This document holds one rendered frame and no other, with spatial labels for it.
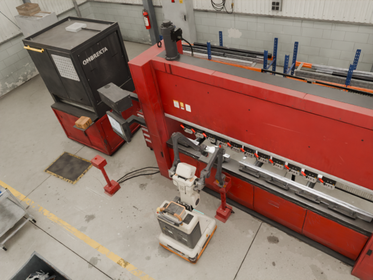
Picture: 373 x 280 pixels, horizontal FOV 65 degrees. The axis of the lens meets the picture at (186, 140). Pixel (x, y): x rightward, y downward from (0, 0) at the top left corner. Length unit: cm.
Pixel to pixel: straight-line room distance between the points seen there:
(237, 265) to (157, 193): 181
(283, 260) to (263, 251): 29
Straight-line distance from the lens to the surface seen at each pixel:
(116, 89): 428
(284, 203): 415
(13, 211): 575
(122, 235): 496
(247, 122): 360
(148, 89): 412
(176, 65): 377
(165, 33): 376
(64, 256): 519
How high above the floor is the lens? 406
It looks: 42 degrees down
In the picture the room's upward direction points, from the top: 10 degrees counter-clockwise
